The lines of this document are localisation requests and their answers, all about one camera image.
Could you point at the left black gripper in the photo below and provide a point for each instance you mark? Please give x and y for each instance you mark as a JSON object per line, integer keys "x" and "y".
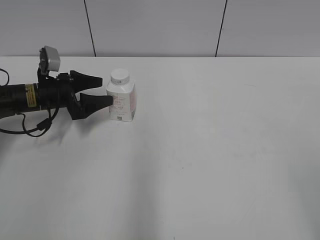
{"x": 60, "y": 92}

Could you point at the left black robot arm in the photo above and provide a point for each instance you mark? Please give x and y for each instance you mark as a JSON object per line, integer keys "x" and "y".
{"x": 21, "y": 98}

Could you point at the white round bottle cap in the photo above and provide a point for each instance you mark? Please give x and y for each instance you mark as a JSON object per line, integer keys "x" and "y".
{"x": 120, "y": 76}

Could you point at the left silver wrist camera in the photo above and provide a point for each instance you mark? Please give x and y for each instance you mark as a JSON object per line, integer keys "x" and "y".
{"x": 49, "y": 60}

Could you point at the white yili changqing bottle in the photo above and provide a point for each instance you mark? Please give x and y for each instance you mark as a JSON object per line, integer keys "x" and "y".
{"x": 124, "y": 101}

